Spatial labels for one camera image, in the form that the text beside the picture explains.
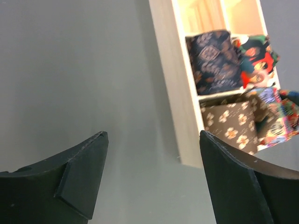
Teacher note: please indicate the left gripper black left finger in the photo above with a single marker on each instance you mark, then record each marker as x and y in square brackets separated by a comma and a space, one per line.
[61, 189]

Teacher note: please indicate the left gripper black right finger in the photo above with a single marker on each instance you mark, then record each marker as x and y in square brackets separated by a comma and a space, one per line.
[245, 189]

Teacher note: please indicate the brown patterned rolled tie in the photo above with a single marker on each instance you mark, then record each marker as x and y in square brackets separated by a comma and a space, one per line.
[233, 120]

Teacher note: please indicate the wooden compartment box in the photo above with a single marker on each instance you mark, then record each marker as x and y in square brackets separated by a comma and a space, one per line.
[174, 20]

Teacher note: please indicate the colourful rolled tie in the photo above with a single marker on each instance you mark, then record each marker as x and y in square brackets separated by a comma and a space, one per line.
[259, 60]

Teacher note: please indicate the dark purple patterned tie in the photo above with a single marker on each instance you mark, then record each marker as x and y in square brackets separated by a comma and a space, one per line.
[215, 62]

